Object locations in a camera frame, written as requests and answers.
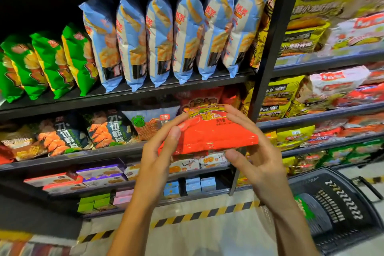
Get blue puffed snack bag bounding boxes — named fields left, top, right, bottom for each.
left=116, top=0, right=148, bottom=93
left=222, top=0, right=269, bottom=78
left=198, top=0, right=235, bottom=81
left=146, top=0, right=175, bottom=88
left=173, top=0, right=206, bottom=84
left=79, top=0, right=124, bottom=93

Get black metal shelf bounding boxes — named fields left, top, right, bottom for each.
left=0, top=0, right=384, bottom=256

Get orange puffed snack bag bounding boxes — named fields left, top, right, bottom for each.
left=159, top=104, right=260, bottom=156

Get dark shrimp chip bags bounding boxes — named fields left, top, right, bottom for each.
left=120, top=103, right=181, bottom=142
left=84, top=109, right=136, bottom=148
left=36, top=115, right=91, bottom=158

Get black shopping basket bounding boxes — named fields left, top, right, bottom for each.
left=288, top=167, right=384, bottom=255

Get person's right hand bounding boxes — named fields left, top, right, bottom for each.
left=222, top=104, right=295, bottom=214

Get row of small blue boxes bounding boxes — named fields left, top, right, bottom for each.
left=163, top=176, right=218, bottom=198

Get person's left hand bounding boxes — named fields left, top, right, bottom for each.
left=133, top=112, right=192, bottom=208

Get row of orange chip bags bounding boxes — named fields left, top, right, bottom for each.
left=174, top=86, right=244, bottom=116

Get orange yellow snack bag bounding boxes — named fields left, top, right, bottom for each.
left=0, top=145, right=16, bottom=165

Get tan snack bag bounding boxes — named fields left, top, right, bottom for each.
left=0, top=124, right=43, bottom=162

